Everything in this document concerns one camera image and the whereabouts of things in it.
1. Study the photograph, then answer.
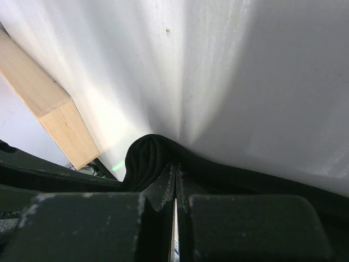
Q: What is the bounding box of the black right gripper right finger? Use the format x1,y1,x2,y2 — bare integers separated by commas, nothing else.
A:
176,163,206,261

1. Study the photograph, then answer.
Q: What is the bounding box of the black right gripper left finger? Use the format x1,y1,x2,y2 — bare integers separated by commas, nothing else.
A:
136,163,175,261

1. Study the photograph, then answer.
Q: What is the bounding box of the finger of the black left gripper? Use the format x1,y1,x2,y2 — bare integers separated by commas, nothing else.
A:
1,141,121,213

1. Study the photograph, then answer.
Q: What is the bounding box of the black tie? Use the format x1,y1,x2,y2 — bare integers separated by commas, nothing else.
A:
121,134,348,226

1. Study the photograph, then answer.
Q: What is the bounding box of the wooden compartment tray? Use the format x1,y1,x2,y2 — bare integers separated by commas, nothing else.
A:
1,31,100,170

